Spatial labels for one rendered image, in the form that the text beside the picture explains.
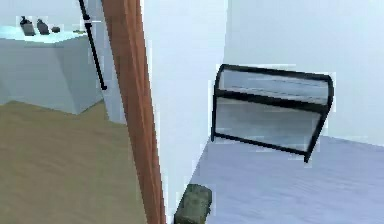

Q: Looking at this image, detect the black framed glass shelf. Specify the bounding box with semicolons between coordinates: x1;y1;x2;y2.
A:
210;63;335;164

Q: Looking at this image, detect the pale grey fridge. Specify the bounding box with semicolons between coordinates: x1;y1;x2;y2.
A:
79;0;128;125

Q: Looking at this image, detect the dark green block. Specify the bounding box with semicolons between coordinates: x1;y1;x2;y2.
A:
173;183;213;224

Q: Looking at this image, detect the pale grey counter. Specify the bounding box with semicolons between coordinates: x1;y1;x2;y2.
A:
0;25;105;116

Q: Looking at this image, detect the black bottle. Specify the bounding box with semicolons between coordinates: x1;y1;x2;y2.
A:
36;18;51;36
19;15;37;37

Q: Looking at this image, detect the black bar handle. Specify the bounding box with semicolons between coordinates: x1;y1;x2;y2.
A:
78;0;108;91

